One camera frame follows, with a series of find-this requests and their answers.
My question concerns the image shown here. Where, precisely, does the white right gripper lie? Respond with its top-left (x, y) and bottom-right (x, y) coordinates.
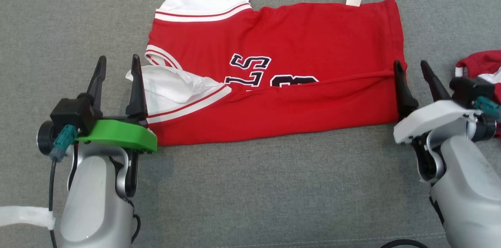
top-left (393, 60), bottom-right (483, 146)

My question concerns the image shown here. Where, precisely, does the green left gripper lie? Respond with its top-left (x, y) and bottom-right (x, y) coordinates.
top-left (74, 54), bottom-right (158, 153)

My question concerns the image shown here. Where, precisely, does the red white basketball jersey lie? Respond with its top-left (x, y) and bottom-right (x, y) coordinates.
top-left (125, 0), bottom-right (408, 147)

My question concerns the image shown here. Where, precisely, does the red garment with white trim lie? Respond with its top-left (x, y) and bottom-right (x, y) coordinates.
top-left (455, 50), bottom-right (501, 137)

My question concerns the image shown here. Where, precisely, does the grey fabric sofa cushion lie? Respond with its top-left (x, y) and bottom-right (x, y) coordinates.
top-left (0, 0), bottom-right (501, 248)

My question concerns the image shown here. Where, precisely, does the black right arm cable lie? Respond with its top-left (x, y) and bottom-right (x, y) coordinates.
top-left (379, 96), bottom-right (501, 248)

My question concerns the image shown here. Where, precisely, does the white cable wrap strap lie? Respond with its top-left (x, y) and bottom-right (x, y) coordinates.
top-left (0, 205), bottom-right (56, 230)

